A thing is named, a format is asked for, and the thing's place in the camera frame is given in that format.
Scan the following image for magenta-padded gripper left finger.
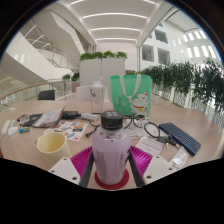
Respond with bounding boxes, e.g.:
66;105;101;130
48;145;96;188

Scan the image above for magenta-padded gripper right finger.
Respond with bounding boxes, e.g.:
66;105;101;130
127;145;178;188

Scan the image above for purple drink bottle black cap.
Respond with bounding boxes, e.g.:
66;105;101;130
91;110;132;186

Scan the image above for cream yellow mug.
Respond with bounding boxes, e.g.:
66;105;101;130
36;131;73;164

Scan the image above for clear plastic packet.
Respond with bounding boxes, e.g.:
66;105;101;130
168;145;190;169

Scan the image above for white card packet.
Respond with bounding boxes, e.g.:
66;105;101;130
134;136;165;157

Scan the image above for colourful sticker sheet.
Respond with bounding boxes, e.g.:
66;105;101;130
43;120;89;142

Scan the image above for dark blue keyboard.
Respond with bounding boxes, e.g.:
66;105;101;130
158;121;202;157

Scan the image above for flat round red coaster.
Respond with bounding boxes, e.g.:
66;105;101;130
94;168;130;191

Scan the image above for black power bank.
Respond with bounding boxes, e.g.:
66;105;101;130
61;110;82;120

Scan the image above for white oblong device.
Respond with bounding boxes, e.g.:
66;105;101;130
0;119;12;137

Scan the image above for black chair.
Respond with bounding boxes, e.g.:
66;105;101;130
37;89;56;101

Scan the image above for clear shaker bottle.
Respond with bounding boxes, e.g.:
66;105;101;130
89;79;106;114

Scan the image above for green tote bag cat print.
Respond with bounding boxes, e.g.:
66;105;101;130
109;73;153;118

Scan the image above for potted plant planter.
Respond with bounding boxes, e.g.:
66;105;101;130
61;71;81;93

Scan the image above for row of tall green plants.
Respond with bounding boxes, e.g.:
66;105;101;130
138;59;224;114

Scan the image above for white cabinet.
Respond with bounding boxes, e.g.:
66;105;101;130
79;57;127;87

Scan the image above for green plants on cabinet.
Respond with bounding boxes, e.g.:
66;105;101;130
79;50;128;62

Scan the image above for ceiling light strips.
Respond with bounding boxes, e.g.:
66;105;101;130
69;0;158;43

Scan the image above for black cable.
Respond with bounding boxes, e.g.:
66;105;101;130
84;113;162;139

